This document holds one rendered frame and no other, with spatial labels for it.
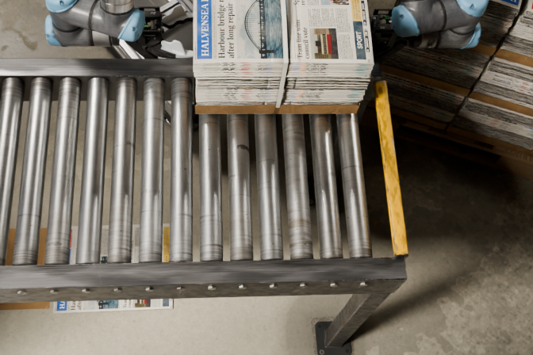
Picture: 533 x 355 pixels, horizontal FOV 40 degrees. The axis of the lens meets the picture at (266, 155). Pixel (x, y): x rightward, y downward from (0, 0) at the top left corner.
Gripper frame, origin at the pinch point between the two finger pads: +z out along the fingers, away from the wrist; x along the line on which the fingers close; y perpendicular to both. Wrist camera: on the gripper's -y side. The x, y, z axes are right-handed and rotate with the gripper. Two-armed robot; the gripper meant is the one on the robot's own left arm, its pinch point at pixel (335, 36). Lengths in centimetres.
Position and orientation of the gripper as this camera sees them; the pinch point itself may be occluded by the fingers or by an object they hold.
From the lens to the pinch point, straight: 183.8
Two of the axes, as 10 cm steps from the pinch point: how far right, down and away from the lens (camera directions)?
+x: 0.4, 9.1, -4.2
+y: 0.8, -4.2, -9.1
